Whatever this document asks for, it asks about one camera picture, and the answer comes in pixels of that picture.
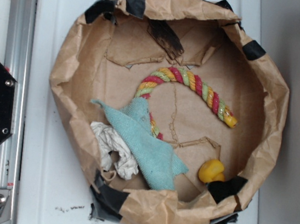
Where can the brown paper bag basket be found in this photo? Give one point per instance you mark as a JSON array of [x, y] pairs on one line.
[[213, 93]]

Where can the crumpled white cloth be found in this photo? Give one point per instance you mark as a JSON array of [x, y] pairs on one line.
[[114, 151]]

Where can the teal cloth towel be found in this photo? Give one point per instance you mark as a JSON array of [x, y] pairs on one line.
[[156, 158]]

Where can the yellow rubber duck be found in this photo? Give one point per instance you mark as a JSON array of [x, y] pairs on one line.
[[211, 171]]

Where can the white plastic tray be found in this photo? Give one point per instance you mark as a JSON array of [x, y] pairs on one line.
[[53, 189]]

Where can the aluminum extrusion rail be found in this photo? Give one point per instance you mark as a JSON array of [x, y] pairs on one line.
[[17, 59]]

